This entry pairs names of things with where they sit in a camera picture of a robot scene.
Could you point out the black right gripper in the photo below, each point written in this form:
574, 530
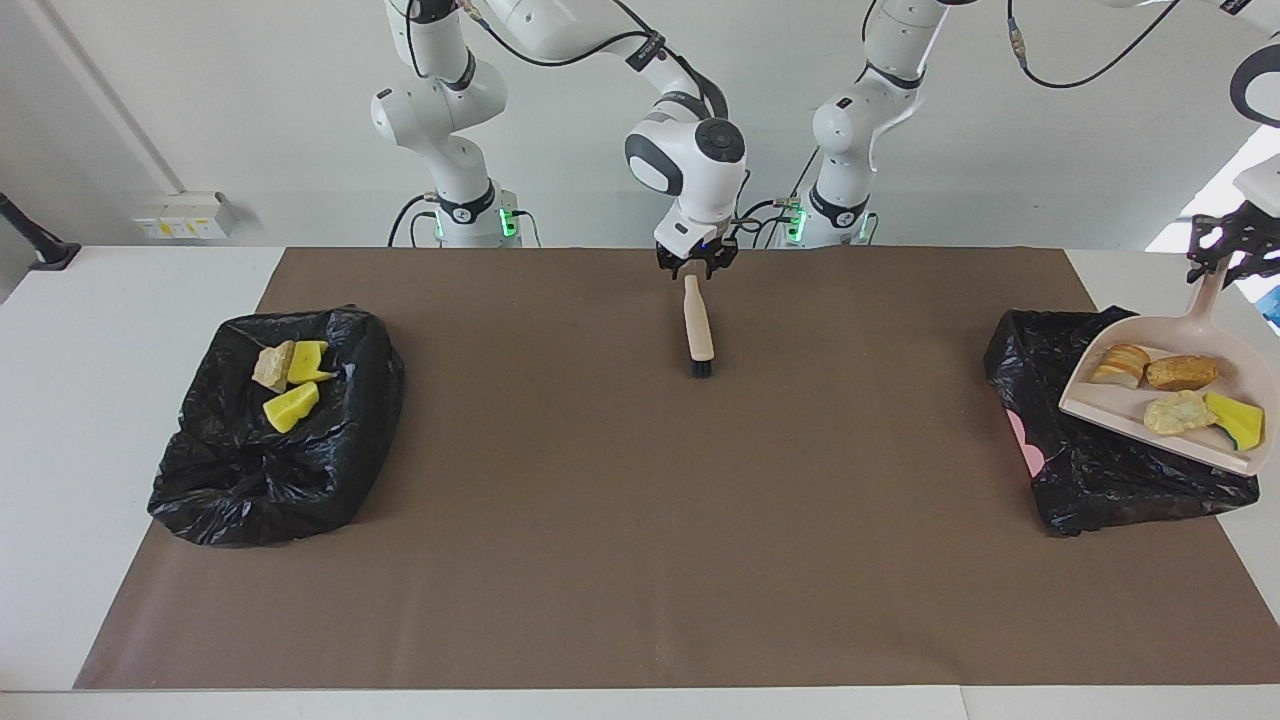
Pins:
700, 258

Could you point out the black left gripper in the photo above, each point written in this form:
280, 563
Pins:
1250, 235

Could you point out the beige hand brush black bristles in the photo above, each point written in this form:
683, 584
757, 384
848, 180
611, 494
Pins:
698, 325

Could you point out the brown nugget trash piece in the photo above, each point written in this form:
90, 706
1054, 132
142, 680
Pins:
1182, 373

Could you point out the small yellow sponge wedge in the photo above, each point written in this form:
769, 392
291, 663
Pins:
1232, 415

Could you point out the tan striped bread piece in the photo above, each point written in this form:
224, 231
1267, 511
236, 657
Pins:
1120, 366

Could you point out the pale yellow chip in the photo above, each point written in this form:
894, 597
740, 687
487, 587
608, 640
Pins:
1178, 413

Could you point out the beige plastic dustpan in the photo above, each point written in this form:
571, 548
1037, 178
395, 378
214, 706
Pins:
1105, 405

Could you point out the notched yellow sponge piece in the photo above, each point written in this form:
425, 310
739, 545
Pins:
308, 362

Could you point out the oval yellow sponge piece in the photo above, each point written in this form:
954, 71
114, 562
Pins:
291, 407

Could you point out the beige rock-like sponge chunk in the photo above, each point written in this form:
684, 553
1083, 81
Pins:
273, 366

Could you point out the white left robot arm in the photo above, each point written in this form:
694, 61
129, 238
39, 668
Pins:
860, 120

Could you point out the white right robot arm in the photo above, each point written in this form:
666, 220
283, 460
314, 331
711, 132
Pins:
690, 160

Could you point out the black bag on pink bin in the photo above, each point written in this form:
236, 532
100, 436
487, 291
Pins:
1100, 490

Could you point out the left black trash bag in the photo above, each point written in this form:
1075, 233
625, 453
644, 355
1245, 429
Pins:
250, 480

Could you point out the blue and white object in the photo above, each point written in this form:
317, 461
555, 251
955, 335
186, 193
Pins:
1272, 305

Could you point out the brown paper table mat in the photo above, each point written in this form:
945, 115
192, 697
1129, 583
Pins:
640, 640

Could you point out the white wall power strip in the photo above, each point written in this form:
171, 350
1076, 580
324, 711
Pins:
180, 217

